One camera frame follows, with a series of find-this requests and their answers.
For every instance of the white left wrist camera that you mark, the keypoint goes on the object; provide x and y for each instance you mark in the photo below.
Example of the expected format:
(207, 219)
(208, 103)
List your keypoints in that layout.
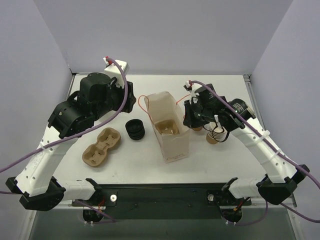
(112, 71)

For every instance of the printed paper takeout bag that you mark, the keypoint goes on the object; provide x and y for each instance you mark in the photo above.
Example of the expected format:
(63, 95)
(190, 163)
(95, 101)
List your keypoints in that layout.
(166, 118)

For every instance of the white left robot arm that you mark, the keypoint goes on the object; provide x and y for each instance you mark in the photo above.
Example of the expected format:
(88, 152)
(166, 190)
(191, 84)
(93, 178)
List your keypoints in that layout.
(36, 184)

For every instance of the stack of black lids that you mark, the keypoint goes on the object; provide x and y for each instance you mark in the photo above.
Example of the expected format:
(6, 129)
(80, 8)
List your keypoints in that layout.
(135, 129)

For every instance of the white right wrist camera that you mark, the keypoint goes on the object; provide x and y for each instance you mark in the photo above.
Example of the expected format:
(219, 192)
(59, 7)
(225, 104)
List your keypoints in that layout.
(191, 88)

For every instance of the brown paper coffee cup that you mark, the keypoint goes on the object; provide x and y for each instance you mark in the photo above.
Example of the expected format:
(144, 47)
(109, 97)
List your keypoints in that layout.
(197, 129)

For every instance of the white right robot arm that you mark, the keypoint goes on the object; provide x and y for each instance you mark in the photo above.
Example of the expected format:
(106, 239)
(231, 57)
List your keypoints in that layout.
(281, 178)

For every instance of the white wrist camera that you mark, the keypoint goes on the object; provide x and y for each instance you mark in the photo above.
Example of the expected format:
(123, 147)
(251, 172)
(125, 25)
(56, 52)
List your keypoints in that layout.
(191, 88)
(112, 71)

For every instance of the stack of brown paper cups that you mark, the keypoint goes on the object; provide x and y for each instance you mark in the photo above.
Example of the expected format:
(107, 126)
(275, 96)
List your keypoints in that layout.
(215, 134)

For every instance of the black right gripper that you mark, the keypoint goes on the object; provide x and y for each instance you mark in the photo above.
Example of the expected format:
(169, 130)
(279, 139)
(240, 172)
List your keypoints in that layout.
(189, 116)

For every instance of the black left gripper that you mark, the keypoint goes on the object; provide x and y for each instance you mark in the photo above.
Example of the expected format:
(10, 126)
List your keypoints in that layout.
(128, 99)

